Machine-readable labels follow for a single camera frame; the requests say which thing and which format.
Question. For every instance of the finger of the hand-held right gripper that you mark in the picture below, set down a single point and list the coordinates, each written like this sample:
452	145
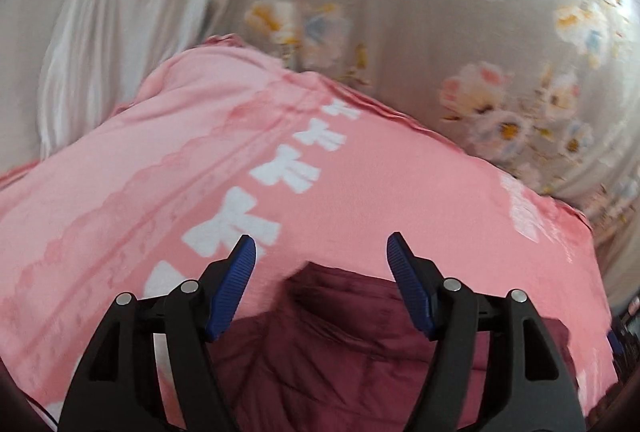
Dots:
613	343

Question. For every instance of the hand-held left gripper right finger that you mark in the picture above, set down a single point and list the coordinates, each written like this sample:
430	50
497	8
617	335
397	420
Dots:
410	287

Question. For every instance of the grey floral sheet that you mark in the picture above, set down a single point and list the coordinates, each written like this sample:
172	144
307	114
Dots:
425	36

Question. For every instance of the maroon puffer jacket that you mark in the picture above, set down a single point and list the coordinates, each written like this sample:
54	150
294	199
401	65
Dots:
340	342

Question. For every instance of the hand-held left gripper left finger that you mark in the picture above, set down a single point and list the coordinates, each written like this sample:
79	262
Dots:
232	289

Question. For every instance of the pink blanket with white bows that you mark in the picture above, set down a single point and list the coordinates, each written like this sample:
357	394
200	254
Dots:
150	161

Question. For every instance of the white satin curtain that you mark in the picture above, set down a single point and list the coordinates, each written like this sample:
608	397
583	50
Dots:
115	16

